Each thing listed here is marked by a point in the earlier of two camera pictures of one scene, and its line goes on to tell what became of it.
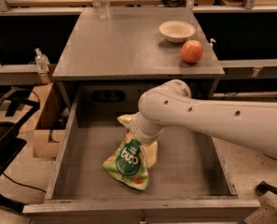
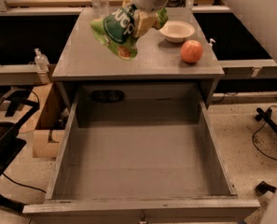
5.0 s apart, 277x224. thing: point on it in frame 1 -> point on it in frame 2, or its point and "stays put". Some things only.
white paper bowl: (176, 31) stays put
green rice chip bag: (128, 163) -> (115, 31)
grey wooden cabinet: (122, 60) stays put
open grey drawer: (188, 184) stays put
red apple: (192, 51) stays put
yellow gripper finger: (150, 153) -> (144, 21)
